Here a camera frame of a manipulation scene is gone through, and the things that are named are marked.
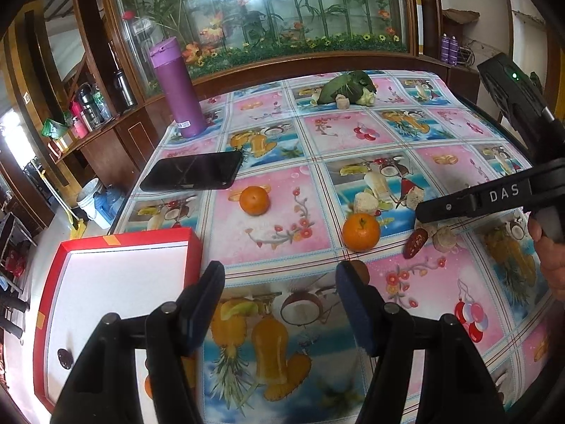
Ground brown kiwi fruit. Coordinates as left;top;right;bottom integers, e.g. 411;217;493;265
351;259;370;285

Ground orange tangerine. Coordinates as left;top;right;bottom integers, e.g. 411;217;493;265
342;213;380;252
238;186;270;216
144;355;196;399

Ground person right hand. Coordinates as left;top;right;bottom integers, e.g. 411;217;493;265
528;216;565;301

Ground red white shallow box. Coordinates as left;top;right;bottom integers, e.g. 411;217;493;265
32;228;203;411

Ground purple spray bottles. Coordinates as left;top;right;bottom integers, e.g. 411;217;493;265
440;34;459;66

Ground blue thermos jug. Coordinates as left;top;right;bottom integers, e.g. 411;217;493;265
94;186;125;228

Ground white plastic bucket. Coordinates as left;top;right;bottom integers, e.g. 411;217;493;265
77;177;103;220

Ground colourful fruit pattern tablecloth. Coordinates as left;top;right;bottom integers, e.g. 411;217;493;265
117;71;562;423

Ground green leaf vegetable bundle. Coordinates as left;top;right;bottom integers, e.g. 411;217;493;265
317;70;377;106

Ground black smartphone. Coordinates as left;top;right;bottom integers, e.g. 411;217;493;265
140;150;243;192

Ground purple thermos bottle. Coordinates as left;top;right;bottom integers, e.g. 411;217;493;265
149;36;207;138

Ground floral glass partition panel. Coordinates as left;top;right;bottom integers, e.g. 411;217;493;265
109;0;409;98

